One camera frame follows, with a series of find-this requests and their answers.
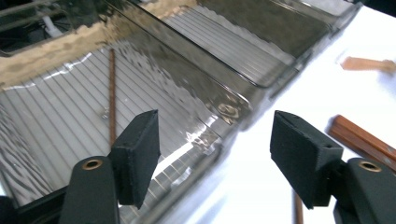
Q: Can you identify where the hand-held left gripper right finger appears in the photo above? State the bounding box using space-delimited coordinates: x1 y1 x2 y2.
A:
270 110 344 210

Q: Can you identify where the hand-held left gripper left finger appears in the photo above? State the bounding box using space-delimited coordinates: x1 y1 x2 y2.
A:
108 109 162 209

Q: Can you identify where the brown wooden chopstick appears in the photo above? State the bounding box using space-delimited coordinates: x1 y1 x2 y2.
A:
108 49 117 146
293 190 304 224

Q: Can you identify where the clear grey plastic container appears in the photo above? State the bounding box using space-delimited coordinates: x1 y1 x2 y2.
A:
162 0 362 89
0 0 254 224

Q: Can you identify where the light wooden utensil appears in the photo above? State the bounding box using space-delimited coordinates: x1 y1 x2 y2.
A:
340 56 396 75

